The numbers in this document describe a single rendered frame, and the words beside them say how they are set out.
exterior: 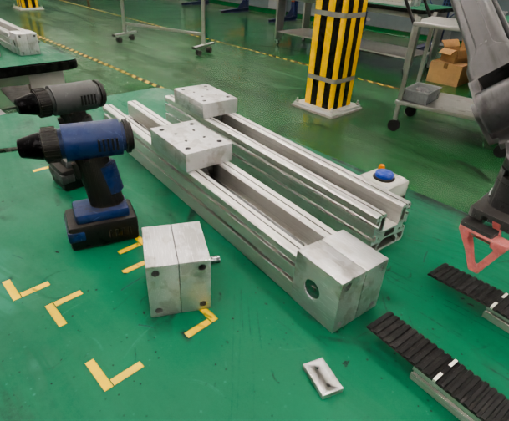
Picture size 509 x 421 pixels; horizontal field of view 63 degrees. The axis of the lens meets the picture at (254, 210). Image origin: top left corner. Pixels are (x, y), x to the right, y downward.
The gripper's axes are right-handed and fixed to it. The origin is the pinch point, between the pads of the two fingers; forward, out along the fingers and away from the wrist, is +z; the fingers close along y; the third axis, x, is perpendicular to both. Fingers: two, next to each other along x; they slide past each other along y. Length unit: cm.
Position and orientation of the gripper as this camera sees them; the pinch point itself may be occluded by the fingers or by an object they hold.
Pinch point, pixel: (487, 256)
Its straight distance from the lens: 71.7
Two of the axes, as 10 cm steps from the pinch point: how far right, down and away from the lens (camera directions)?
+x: 6.1, 4.5, -6.5
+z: -0.5, 8.5, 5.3
